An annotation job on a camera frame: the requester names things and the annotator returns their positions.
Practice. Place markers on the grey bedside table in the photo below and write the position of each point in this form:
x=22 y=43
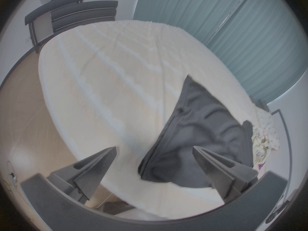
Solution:
x=261 y=105

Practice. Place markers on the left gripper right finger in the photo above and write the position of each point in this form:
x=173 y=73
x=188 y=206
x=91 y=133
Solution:
x=221 y=174

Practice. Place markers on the purple satin garment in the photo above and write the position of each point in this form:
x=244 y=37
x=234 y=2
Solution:
x=260 y=165

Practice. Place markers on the bed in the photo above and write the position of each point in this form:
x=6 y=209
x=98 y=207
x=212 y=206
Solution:
x=108 y=80

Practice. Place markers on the black T-shirt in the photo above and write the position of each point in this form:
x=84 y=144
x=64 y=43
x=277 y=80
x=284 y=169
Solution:
x=197 y=133

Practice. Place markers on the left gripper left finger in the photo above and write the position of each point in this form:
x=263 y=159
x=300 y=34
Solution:
x=93 y=174

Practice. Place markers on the white printed pyjama garment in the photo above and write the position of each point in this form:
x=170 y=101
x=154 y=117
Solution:
x=261 y=145

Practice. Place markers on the white printed pillow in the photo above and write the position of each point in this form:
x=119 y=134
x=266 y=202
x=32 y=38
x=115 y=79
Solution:
x=269 y=129

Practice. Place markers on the black chest of drawers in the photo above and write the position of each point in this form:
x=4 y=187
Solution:
x=79 y=13

